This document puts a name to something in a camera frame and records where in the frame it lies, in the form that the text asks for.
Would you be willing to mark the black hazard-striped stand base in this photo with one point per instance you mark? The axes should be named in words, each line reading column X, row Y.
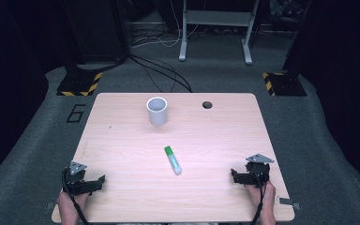
column 286, row 83
column 79, row 83

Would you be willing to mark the green and white marker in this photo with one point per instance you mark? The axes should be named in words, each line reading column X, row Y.
column 172, row 160

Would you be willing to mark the black cabinet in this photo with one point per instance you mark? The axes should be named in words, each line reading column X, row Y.
column 97, row 31

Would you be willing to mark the white metal desk frame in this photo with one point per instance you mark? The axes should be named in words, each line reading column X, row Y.
column 218, row 18

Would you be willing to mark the person's left hand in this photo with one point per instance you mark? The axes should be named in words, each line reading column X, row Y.
column 68, row 203

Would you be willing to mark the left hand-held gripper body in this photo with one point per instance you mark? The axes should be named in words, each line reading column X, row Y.
column 75, row 181

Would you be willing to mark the grey metal table bracket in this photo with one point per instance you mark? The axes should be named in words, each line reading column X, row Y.
column 50, row 206
column 289, row 202

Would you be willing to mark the white cup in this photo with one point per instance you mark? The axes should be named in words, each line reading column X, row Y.
column 157, row 111

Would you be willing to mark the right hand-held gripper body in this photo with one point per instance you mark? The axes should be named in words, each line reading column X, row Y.
column 259, row 172

